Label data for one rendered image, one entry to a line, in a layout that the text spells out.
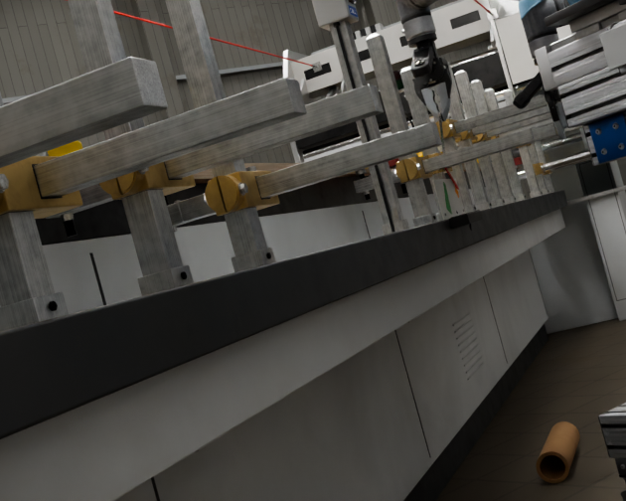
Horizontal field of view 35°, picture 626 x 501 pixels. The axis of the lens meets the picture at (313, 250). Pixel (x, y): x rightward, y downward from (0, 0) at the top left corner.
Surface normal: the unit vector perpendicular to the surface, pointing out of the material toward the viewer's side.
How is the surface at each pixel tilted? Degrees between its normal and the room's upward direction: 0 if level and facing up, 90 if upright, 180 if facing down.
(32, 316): 90
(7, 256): 90
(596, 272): 90
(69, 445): 90
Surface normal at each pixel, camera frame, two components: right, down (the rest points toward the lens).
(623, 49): -0.80, 0.22
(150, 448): 0.90, -0.26
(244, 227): -0.34, 0.08
